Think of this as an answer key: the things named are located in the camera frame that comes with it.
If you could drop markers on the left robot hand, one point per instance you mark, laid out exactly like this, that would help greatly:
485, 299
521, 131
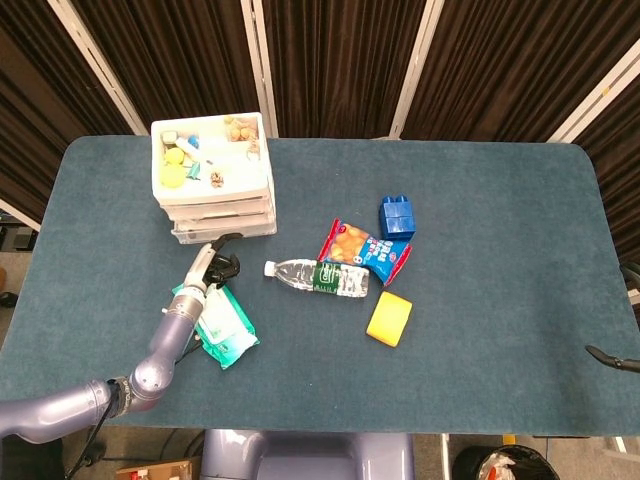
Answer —
202, 265

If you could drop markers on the clear water bottle green label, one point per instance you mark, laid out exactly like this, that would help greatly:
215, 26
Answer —
330, 280

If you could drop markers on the white plastic drawer organizer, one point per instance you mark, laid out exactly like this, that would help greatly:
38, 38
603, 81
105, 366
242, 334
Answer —
215, 197

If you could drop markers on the cardboard box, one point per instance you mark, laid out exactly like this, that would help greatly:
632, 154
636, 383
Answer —
160, 470

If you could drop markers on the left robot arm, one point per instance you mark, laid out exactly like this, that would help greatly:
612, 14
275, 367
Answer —
170, 340

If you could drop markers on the yellow ball toy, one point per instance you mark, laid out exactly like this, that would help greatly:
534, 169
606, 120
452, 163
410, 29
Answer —
174, 156

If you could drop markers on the white blue tube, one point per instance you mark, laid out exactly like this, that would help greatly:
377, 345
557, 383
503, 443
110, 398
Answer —
192, 149

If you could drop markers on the blue red snack bag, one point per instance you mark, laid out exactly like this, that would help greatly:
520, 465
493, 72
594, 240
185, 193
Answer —
350, 245

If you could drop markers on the small brown figure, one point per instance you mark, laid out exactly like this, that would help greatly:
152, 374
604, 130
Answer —
217, 179

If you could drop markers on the purple robot torso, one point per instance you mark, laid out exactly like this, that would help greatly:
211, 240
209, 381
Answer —
310, 455

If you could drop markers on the black trash bin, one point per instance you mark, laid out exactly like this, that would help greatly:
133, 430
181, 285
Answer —
470, 465

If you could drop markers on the yellow disc toy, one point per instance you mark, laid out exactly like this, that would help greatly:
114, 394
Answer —
172, 175

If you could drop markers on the white partition post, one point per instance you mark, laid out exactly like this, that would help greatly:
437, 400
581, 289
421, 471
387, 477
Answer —
415, 70
100, 65
595, 100
260, 65

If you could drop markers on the green wet wipes pack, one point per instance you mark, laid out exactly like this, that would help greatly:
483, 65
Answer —
225, 325

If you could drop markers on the blue building block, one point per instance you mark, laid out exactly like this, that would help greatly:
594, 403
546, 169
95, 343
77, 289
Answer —
397, 217

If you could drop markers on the yellow sponge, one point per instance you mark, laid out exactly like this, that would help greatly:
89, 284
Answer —
389, 319

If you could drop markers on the dark brown pleated curtain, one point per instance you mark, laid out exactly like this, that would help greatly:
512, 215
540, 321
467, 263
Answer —
340, 65
30, 100
175, 60
525, 60

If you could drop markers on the blue table cloth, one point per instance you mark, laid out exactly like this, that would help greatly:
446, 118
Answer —
450, 325

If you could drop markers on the white table leg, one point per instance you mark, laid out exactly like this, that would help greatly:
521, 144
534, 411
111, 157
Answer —
446, 457

